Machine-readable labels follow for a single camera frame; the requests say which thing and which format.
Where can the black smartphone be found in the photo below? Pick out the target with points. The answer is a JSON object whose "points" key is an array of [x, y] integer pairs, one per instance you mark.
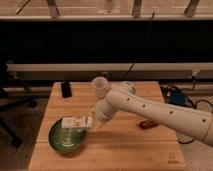
{"points": [[66, 90]]}

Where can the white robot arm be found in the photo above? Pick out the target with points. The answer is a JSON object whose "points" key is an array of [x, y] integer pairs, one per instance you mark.
{"points": [[191, 122]]}

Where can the green ceramic bowl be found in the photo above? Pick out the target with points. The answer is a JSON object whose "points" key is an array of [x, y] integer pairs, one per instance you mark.
{"points": [[63, 140]]}

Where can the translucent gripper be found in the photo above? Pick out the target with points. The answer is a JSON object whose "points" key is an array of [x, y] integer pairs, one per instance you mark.
{"points": [[96, 124]]}

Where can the translucent plastic cup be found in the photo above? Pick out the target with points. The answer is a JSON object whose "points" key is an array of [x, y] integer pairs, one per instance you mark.
{"points": [[101, 86]]}

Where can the white plastic bottle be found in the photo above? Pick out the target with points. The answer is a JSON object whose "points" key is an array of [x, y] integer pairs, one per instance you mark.
{"points": [[77, 122]]}

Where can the white wall plug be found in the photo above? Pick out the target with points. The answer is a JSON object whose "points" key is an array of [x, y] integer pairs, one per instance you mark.
{"points": [[195, 72]]}

